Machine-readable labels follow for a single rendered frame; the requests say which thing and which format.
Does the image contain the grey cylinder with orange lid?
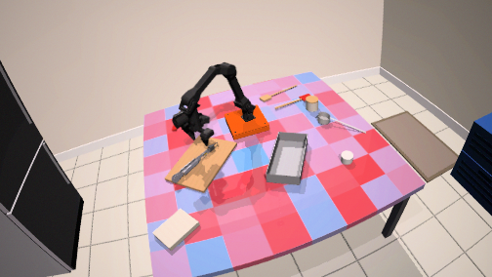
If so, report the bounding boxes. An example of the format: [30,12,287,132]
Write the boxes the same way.
[306,96,318,112]

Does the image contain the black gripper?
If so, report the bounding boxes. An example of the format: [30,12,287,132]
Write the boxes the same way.
[181,116,214,146]

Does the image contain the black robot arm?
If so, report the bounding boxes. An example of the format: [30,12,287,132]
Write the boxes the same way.
[172,62,256,128]

